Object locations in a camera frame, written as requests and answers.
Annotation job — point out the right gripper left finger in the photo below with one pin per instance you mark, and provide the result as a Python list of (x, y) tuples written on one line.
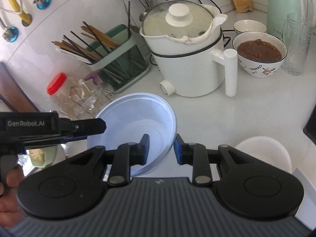
[(125, 156)]

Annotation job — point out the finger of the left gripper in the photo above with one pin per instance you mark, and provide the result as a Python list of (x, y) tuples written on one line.
[(88, 127)]

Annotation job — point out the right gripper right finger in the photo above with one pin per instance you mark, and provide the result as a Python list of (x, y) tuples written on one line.
[(195, 155)]

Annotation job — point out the translucent plastic bowl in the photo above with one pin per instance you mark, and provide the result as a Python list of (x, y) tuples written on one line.
[(129, 117)]

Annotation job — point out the person left hand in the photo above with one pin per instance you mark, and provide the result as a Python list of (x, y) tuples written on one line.
[(11, 212)]

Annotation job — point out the red lid glass jar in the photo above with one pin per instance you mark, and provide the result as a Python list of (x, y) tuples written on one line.
[(59, 90)]

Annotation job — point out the green colander basket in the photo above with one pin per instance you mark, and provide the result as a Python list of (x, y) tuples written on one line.
[(42, 157)]

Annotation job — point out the green chopstick holder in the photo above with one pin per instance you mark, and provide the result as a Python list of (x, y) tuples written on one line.
[(114, 57)]

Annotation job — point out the white electric cooking pot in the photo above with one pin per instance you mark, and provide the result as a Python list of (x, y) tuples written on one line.
[(186, 41)]

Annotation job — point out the floral bowl with brown food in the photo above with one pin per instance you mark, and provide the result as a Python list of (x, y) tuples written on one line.
[(259, 54)]

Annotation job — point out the small white ceramic bowl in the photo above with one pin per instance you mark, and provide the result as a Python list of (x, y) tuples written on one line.
[(242, 26)]

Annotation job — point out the tall textured clear glass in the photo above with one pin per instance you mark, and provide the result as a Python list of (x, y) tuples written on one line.
[(296, 35)]

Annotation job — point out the mint green kettle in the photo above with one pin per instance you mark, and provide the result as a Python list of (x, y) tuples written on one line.
[(278, 11)]

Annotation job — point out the wire glass holder rack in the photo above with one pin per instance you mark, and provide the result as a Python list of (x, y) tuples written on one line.
[(98, 96)]

